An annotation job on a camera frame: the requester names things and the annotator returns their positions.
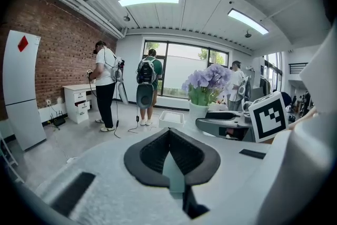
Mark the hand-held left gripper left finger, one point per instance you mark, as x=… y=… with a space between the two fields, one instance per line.
x=105 y=179

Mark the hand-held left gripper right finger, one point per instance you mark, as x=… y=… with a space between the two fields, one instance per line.
x=231 y=179

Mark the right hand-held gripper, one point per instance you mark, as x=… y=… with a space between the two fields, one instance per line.
x=268 y=118

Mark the white vase with purple flowers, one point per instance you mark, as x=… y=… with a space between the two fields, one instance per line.
x=200 y=110

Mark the person's right forearm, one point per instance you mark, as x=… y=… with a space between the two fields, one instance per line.
x=300 y=119

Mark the white plastic storage bin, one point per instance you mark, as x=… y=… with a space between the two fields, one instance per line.
x=171 y=118

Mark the black-framed window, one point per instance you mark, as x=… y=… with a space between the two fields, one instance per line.
x=184 y=66

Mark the black router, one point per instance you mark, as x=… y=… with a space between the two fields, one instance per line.
x=59 y=121

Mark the white drawer cabinet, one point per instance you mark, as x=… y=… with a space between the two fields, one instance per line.
x=79 y=102

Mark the white slatted wooden chair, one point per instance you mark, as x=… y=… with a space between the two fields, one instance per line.
x=10 y=158

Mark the rectangular ceiling light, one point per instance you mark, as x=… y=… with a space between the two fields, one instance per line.
x=247 y=21
x=148 y=0

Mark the white refrigerator with red diamond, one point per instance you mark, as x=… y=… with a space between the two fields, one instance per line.
x=22 y=92

